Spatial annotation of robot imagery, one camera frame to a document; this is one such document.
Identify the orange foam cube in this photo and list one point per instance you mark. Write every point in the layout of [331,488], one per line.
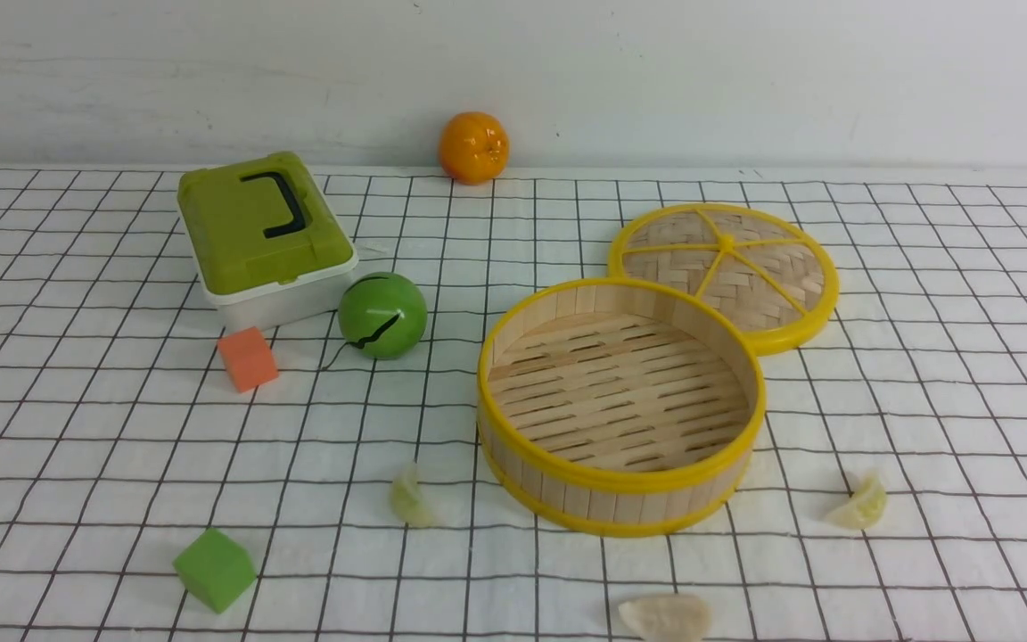
[247,359]

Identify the green ball with black crack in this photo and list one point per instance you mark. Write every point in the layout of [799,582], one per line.
[383,315]

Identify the green lidded white box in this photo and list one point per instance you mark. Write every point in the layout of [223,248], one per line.
[268,249]

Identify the bamboo steamer tray yellow rim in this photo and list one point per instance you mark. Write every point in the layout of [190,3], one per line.
[618,407]

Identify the pale green dumpling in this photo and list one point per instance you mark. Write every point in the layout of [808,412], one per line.
[407,500]

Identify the orange fruit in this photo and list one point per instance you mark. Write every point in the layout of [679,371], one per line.
[473,148]

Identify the white dumpling front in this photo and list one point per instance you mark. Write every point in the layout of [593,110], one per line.
[667,617]

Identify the pale yellow dumpling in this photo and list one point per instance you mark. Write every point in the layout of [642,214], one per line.
[864,508]

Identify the woven bamboo steamer lid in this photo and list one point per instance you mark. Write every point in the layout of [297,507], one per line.
[772,281]

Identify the green foam cube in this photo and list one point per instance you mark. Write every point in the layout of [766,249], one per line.
[215,569]

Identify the checkered white tablecloth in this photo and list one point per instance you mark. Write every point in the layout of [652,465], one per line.
[121,438]

